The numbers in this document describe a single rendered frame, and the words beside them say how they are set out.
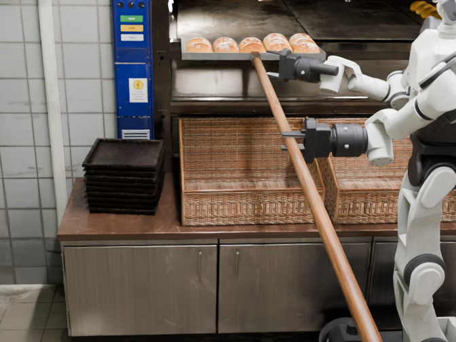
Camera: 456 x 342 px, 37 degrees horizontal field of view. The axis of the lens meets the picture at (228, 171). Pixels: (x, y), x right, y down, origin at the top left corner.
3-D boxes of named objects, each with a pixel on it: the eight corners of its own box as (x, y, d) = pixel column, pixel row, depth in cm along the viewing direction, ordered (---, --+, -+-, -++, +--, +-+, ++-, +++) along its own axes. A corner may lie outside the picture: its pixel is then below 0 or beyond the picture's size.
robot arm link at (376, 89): (351, 79, 249) (396, 95, 255) (353, 100, 243) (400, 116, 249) (368, 60, 241) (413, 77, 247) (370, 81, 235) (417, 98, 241)
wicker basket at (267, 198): (177, 175, 308) (176, 117, 297) (301, 173, 313) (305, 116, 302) (180, 227, 264) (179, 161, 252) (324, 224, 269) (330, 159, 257)
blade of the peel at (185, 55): (325, 60, 264) (326, 53, 262) (182, 60, 260) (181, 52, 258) (309, 38, 296) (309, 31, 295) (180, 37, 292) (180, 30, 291)
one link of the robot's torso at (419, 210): (428, 268, 246) (448, 147, 227) (446, 296, 230) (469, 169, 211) (387, 269, 245) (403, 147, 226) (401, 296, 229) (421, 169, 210)
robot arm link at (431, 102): (406, 149, 172) (457, 117, 155) (381, 117, 172) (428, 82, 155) (430, 128, 177) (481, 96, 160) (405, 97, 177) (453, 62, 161)
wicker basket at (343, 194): (308, 174, 312) (313, 117, 300) (429, 172, 317) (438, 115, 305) (332, 226, 267) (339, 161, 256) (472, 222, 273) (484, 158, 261)
